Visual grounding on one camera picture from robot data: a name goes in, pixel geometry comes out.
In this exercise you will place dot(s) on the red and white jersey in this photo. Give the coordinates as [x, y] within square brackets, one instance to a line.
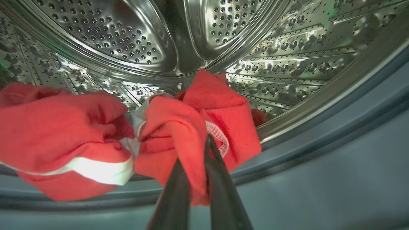
[48, 127]

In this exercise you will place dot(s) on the steel washing machine drum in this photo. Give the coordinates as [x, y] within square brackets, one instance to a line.
[127, 32]

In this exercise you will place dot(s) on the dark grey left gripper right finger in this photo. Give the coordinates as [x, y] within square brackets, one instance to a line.
[223, 198]

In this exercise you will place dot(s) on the grey rubber door gasket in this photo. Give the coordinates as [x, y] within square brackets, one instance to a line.
[319, 142]

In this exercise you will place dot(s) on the white front-load washing machine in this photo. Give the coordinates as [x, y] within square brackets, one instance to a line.
[351, 191]

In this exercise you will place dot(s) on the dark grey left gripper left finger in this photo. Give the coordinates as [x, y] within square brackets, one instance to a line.
[172, 204]

